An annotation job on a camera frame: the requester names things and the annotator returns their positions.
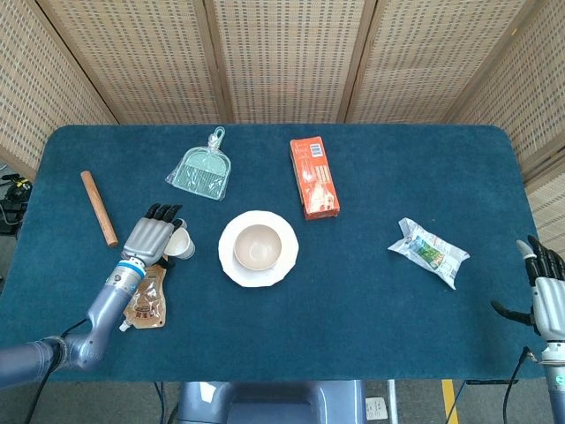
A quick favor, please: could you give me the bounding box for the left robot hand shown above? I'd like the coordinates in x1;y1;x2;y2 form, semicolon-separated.
120;203;189;269

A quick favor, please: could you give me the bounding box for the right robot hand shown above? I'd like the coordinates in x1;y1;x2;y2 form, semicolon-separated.
490;234;565;341

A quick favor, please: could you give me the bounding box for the white paper cup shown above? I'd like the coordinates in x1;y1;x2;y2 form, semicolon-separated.
164;226;196;261

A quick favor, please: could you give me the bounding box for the wooden rolling pin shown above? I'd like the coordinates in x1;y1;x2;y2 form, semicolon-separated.
79;170;119;248

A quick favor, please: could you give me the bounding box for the brown foil snack pouch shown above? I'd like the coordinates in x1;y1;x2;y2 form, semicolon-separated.
117;265;170;333

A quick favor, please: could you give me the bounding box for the teal dustpan and brush set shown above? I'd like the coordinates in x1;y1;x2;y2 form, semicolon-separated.
165;126;231;203

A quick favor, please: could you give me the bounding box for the beige bowl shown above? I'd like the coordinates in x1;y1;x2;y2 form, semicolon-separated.
232;223;283;270

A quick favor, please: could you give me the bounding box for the crumpled white green packet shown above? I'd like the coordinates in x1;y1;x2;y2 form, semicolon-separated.
387;217;471;291

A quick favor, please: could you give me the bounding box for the black equipment on floor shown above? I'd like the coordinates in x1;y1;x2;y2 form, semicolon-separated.
0;173;33;235

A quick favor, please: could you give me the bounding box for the white paper plate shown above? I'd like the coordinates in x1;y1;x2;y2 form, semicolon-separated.
218;210;300;289

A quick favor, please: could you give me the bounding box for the orange cardboard box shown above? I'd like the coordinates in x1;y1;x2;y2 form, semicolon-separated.
289;135;342;221

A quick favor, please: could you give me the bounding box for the blue table cloth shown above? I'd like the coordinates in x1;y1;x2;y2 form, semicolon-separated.
0;124;546;383

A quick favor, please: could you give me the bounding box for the robot torso base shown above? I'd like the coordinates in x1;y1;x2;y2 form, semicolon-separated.
174;381;368;424

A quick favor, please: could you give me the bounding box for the woven folding screen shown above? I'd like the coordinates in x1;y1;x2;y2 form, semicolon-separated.
0;0;565;248

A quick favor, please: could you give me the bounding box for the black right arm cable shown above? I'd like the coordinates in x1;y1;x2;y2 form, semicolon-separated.
501;346;540;424

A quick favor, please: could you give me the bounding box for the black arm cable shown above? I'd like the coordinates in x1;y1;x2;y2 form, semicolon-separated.
26;317;89;424
501;346;540;424

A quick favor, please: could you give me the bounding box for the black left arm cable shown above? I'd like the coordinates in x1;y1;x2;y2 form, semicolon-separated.
26;317;89;424

